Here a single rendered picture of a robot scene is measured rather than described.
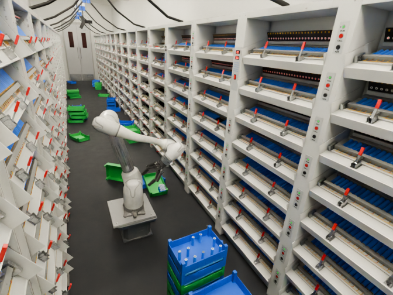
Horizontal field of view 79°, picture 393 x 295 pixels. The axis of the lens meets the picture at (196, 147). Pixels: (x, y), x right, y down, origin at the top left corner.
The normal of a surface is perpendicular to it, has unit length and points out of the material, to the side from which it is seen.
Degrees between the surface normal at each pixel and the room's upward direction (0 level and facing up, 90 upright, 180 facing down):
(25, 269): 90
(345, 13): 90
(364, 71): 111
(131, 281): 0
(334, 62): 90
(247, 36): 90
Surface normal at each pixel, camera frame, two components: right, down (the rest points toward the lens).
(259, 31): 0.45, 0.37
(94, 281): 0.06, -0.92
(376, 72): -0.85, 0.44
